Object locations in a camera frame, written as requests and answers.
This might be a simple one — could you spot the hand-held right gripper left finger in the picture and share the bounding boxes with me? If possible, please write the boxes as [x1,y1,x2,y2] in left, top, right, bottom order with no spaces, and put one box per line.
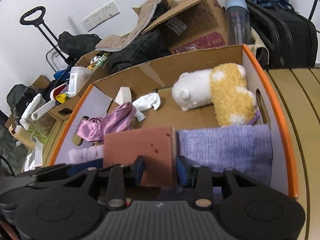
[32,156,145,210]

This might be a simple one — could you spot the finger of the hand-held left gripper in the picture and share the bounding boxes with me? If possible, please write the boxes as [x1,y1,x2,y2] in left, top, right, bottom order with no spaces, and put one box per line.
[16,159,103,184]

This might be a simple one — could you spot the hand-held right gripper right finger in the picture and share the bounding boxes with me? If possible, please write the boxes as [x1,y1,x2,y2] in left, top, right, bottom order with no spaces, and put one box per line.
[176,156,284,209]

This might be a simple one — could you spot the brown cloth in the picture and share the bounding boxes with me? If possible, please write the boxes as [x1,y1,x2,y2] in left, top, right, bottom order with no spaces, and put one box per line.
[103,127,177,188]

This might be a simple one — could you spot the purple towel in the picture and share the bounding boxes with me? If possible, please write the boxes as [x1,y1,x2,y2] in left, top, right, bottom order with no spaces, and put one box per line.
[160,124,273,200]

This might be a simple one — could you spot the pink satin cloth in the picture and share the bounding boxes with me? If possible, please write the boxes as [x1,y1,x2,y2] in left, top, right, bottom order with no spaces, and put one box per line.
[76,102,137,143]

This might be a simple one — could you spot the white sock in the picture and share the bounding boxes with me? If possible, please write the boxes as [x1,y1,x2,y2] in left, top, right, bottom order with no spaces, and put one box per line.
[132,92,161,122]

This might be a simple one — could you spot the white wedge sponge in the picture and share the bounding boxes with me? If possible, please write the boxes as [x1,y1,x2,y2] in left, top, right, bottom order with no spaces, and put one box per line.
[114,87,132,105]

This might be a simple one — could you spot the white and yellow plush toy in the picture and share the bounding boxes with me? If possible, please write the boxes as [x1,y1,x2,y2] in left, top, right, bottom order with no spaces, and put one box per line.
[171,64,258,126]

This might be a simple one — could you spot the orange cardboard box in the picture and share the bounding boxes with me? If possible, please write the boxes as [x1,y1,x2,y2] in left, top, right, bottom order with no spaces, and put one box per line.
[49,44,299,198]

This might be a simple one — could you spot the white paper sheets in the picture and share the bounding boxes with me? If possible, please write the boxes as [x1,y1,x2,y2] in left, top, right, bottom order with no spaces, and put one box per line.
[24,142,44,173]

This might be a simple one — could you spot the small brown cardboard box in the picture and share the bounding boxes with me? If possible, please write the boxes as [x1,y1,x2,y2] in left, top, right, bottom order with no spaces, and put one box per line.
[47,51,110,122]

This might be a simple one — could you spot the white plastic scoop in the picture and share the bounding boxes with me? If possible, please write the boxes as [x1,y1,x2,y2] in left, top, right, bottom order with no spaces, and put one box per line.
[31,85,65,120]

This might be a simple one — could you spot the white plastic box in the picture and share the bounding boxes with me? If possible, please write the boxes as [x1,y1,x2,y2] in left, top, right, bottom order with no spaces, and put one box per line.
[67,66,93,98]

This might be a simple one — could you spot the dark grey backpack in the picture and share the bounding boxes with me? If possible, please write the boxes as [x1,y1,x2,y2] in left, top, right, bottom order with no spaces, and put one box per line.
[6,84,35,115]

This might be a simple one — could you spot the black jacket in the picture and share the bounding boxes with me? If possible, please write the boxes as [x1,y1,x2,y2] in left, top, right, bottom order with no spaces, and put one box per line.
[107,30,172,74]

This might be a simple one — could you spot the black bag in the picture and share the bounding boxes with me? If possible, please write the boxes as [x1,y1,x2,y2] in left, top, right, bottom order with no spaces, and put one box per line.
[58,31,102,59]

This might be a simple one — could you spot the folding slat table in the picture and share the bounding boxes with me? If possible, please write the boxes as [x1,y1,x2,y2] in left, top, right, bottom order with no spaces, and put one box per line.
[41,67,320,240]

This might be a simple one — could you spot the beige fuzzy mat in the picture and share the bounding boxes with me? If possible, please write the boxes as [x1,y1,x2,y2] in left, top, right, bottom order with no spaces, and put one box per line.
[95,0,170,52]

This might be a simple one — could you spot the printed large cardboard box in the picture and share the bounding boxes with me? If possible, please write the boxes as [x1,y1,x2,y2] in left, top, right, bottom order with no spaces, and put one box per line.
[132,0,228,55]

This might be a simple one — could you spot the clear water bottle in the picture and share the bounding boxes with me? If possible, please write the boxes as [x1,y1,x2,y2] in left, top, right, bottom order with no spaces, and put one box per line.
[225,0,252,46]

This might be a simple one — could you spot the black suitcase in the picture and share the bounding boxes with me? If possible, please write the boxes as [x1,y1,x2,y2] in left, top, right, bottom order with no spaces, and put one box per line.
[246,0,318,69]

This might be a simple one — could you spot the grey metal tube frame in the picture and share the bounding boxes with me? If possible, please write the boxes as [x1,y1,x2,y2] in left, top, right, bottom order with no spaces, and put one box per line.
[46,49,68,73]

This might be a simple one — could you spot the white wall socket strip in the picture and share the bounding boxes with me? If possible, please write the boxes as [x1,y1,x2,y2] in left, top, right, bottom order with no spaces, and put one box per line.
[82,1,120,32]

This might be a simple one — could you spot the black trolley handle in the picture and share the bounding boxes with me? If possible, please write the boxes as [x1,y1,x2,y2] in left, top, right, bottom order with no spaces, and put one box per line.
[19,6,73,67]

